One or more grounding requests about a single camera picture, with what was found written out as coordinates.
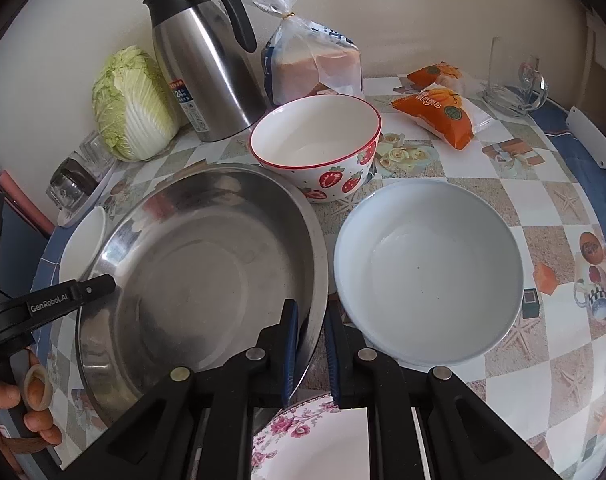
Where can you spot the pink floral bowl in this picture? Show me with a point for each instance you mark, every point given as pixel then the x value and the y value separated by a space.
pixel 305 437

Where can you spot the napa cabbage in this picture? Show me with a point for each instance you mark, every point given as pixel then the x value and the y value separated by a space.
pixel 133 105

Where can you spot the pale round bowl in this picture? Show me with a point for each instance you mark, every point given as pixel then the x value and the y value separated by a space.
pixel 423 270

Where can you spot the person's left hand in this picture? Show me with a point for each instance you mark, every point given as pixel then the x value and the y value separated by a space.
pixel 0 397

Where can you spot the stainless steel thermal carafe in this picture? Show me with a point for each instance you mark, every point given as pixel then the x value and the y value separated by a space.
pixel 203 70

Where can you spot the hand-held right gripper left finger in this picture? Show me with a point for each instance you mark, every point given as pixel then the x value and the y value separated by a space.
pixel 291 332

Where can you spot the large stainless steel basin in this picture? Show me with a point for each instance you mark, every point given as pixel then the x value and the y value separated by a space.
pixel 183 270

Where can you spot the white square bowl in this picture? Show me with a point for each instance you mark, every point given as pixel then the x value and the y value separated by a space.
pixel 83 250

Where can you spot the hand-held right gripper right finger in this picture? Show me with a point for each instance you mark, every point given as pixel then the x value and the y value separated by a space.
pixel 333 360

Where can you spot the dark board pink edge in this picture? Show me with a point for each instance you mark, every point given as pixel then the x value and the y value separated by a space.
pixel 23 210

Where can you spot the bagged sliced bread loaf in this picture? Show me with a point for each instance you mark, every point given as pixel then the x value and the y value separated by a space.
pixel 308 60

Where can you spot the large orange snack packet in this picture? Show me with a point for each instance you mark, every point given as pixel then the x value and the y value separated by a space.
pixel 443 112

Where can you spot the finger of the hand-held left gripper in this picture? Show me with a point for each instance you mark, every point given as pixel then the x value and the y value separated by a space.
pixel 78 296

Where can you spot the white rectangular device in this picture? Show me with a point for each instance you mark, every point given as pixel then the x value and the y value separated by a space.
pixel 590 137

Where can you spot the checkered printed tablecloth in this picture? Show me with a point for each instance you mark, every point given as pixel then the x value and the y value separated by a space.
pixel 483 200

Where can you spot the small orange snack packet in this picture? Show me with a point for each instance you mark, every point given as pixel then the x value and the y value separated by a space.
pixel 433 76

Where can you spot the clear drinking glass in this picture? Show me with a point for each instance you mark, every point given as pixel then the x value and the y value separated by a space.
pixel 97 155

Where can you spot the strawberry print bowl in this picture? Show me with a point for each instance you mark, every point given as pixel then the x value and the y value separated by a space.
pixel 308 135

